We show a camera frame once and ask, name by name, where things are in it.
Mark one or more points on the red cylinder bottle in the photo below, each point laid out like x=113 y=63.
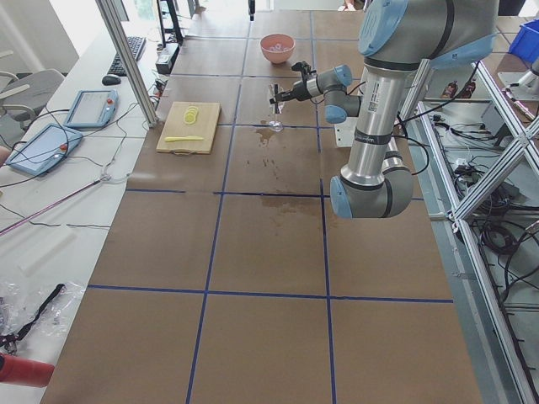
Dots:
x=26 y=372

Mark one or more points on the clear wine glass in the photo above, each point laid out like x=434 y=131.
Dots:
x=275 y=124

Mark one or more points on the yellow plastic knife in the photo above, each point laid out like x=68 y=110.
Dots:
x=183 y=138

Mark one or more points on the black strap tool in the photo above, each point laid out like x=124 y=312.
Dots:
x=9 y=341

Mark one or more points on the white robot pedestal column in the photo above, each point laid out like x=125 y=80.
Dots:
x=345 y=133

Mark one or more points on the pink thin rod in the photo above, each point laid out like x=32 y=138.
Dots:
x=29 y=218

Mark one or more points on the blue storage bin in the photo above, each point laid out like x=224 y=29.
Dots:
x=525 y=44

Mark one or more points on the black computer box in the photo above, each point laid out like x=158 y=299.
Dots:
x=166 y=58

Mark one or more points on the pink bowl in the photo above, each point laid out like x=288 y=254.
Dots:
x=277 y=58

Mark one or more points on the bamboo cutting board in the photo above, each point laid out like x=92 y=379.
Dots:
x=205 y=126

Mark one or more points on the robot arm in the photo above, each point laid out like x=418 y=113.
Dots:
x=395 y=37

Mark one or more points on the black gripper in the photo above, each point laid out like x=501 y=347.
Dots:
x=298 y=90

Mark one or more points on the blue teach pendant near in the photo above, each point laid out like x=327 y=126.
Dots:
x=45 y=150

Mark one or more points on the clear plastic bag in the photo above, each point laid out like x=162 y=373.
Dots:
x=19 y=303

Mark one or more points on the black computer mouse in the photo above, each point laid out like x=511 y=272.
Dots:
x=111 y=80

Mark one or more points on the pile of ice cubes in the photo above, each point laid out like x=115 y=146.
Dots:
x=278 y=48

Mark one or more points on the blue teach pendant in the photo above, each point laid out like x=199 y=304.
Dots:
x=92 y=109
x=45 y=150

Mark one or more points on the aluminium frame post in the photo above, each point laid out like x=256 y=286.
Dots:
x=116 y=32

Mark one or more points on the grey office chair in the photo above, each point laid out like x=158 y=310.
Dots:
x=22 y=99

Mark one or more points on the blue teach pendant far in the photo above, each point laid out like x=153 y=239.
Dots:
x=92 y=109

